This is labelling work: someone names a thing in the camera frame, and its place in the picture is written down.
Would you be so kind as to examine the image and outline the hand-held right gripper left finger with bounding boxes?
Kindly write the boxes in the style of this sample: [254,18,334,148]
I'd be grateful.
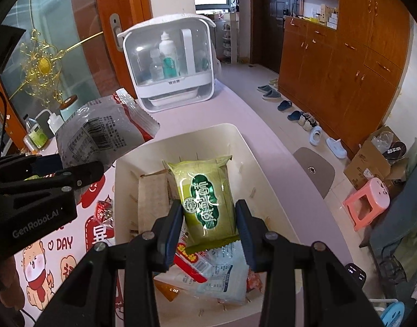
[35,199,185,327]

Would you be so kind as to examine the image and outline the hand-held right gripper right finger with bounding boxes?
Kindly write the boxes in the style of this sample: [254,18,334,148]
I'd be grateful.
[234,199,376,327]

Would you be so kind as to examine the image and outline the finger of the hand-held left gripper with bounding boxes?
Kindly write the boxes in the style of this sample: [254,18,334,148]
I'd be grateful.
[11,161,105,195]
[0,153,64,179]

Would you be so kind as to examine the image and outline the green snack packet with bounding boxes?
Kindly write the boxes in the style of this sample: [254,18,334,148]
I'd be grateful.
[162,155,240,247]

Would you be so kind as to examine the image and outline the grey red snack packet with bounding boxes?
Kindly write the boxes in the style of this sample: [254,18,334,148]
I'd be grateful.
[55,89,160,171]

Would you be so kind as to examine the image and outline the cream plastic bin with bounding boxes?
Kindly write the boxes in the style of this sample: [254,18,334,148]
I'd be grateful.
[113,123,304,327]

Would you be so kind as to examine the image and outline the green label bottle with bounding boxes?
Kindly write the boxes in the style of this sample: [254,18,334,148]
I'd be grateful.
[24,116,49,151]

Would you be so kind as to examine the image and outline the red label snack packet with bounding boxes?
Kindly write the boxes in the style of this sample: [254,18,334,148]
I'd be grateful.
[174,242,209,283]

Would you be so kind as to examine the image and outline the brown wafer packet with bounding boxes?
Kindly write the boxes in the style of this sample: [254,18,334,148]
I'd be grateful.
[137,174,170,235]

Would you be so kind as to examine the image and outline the red candy packet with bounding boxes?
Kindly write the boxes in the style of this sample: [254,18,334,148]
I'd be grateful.
[94,196,114,232]

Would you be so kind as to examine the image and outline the clear white snack packet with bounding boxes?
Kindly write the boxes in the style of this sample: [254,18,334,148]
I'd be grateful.
[188,245,250,305]

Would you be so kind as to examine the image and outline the red orange snack packet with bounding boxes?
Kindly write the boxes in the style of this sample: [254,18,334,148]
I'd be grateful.
[247,269,263,293]

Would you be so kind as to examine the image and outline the white squeeze bottle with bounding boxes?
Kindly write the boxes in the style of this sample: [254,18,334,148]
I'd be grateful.
[35,109,64,135]

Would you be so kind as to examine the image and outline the teal canister wooden lid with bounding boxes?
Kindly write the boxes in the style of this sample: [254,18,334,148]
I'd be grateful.
[60,95,81,121]

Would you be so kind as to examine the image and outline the light blue shoe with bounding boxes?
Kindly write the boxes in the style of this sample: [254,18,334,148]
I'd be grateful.
[309,126,324,146]

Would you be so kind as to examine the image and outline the light blue slipper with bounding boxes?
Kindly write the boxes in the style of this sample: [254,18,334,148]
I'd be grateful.
[326,138,348,159]

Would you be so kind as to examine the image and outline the pair of white sneakers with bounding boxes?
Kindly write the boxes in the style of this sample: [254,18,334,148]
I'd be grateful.
[299,112,320,132]

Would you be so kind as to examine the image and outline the pink stool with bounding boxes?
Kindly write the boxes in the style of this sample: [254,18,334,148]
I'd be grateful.
[343,177,390,231]

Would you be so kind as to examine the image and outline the small clear bottle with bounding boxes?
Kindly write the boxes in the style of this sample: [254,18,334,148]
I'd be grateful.
[149,49,164,82]

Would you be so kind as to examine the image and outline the cardboard box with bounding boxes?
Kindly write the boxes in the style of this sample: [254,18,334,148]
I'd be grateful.
[344,126,408,191]

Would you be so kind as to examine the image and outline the white clear-door storage box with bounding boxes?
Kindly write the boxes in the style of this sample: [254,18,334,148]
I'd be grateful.
[116,13,217,113]

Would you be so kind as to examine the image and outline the white bottle teal label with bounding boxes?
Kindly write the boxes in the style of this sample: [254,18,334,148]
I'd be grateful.
[159,31,181,79]

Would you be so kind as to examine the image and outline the pile of clothes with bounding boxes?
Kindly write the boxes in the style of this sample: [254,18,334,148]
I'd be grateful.
[360,136,417,280]

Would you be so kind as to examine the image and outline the blue stool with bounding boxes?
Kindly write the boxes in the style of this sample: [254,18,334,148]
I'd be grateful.
[379,301,406,327]

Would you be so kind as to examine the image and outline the wooden cabinet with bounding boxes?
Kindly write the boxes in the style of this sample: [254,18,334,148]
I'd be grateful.
[279,0,411,155]

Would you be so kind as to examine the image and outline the white shoe rack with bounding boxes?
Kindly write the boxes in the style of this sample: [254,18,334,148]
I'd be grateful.
[222,12,240,63]

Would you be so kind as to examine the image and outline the dark entrance door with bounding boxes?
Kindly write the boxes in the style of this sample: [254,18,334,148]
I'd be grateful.
[251,0,287,72]

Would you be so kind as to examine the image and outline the gold wire decoration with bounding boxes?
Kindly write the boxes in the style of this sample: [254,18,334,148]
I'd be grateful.
[8,29,103,104]

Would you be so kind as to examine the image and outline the metal door handle plate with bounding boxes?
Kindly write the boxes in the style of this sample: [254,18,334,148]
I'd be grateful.
[110,14,122,50]

